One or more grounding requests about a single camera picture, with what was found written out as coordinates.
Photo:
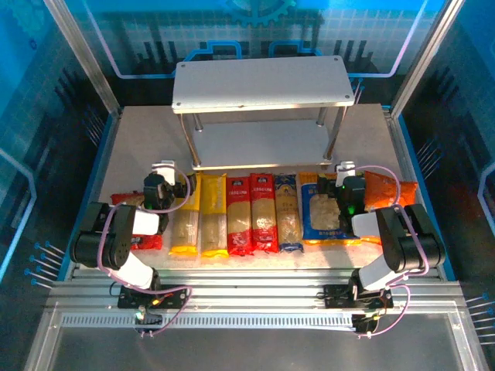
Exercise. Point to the orange pasta bag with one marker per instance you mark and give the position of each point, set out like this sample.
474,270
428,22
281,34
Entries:
381,189

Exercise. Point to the yellow spaghetti bag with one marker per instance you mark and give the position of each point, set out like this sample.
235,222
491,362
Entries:
213,216
185,232

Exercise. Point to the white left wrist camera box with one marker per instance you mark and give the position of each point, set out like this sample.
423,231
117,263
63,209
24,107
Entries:
164,167

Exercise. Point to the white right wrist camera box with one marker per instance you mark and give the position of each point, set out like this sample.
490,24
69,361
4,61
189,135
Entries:
345,167

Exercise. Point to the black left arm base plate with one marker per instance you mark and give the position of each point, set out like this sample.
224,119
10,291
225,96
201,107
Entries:
174,298

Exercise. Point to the aluminium front frame rail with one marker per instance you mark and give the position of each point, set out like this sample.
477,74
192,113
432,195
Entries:
251,290

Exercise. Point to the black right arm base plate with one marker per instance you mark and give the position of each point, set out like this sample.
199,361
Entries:
334,295

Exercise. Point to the red short pasta bag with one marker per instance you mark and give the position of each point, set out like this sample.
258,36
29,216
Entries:
123,198

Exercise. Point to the white two-tier metal shelf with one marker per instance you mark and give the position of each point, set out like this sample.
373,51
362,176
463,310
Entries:
263,83

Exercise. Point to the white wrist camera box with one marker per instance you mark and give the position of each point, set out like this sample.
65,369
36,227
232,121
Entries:
164,167
345,167

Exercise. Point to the blue macaroni bag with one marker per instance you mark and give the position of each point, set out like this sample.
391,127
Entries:
321,212

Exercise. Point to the aluminium frame post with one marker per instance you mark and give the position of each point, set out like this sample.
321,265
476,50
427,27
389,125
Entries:
427,58
83,58

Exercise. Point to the red spaghetti bag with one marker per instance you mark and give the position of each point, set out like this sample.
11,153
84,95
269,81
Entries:
239,216
263,212

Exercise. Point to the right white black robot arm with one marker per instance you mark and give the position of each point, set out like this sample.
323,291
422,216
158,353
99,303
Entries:
365,226

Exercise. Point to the black connector board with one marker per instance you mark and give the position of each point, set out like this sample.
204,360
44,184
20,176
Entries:
149,318
363,322

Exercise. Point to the blue gold spaghetti bag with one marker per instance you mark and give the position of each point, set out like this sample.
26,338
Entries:
288,216

